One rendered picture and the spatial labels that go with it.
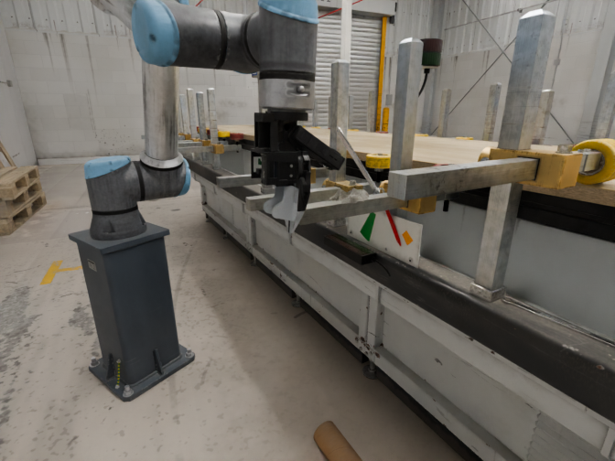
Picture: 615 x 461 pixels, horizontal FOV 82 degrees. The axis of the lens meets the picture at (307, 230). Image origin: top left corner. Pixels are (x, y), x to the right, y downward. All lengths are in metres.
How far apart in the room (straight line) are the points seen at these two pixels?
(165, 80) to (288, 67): 0.73
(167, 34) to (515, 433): 1.18
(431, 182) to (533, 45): 0.29
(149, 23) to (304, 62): 0.23
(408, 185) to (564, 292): 0.56
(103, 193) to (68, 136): 7.41
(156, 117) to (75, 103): 7.45
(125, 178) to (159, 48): 0.81
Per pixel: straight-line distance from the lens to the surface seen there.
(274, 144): 0.59
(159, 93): 1.27
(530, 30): 0.67
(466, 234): 1.00
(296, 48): 0.58
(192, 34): 0.64
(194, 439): 1.40
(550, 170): 0.63
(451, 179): 0.48
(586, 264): 0.88
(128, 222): 1.41
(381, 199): 0.74
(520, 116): 0.66
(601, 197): 0.81
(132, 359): 1.57
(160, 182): 1.40
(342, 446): 1.24
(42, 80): 8.83
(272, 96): 0.58
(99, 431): 1.55
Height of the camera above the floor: 1.03
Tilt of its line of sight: 19 degrees down
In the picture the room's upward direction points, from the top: straight up
